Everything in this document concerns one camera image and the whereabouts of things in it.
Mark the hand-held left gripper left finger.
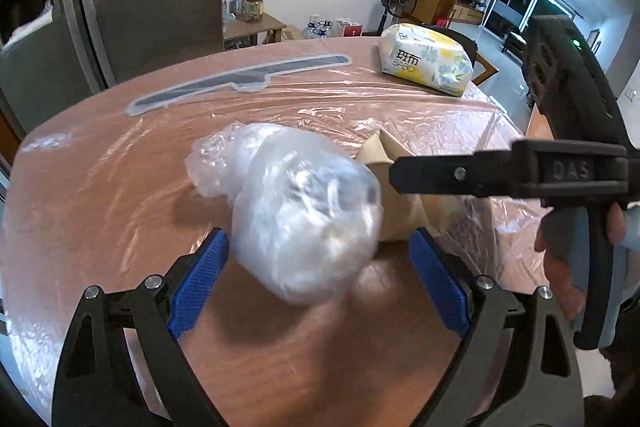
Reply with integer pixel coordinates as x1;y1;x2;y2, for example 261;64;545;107
52;227;231;427

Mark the person's right hand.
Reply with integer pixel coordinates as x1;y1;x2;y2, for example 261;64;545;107
534;207;629;324

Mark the yellow floral tissue pack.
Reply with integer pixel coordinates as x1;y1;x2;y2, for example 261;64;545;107
378;23;474;98

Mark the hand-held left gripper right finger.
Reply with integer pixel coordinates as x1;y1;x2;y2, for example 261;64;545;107
407;227;586;427

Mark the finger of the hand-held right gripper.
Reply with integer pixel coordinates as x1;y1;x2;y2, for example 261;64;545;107
389;141;522;198

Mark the wooden side table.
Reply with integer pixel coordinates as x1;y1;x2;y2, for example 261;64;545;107
222;11;287;52

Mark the water bottle with pump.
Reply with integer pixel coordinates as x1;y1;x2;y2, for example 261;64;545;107
221;0;239;32

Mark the sliding glass door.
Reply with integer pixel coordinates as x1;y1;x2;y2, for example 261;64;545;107
485;0;586;52

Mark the pack of water bottles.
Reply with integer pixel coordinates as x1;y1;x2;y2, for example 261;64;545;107
305;19;335;40

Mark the clear plastic bag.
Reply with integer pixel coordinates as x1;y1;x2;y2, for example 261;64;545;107
184;122;385;306

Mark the brown paper bag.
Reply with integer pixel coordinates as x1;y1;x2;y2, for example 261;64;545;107
357;129;483;244

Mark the wooden chair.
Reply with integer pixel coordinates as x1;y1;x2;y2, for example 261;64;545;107
430;26;498;85

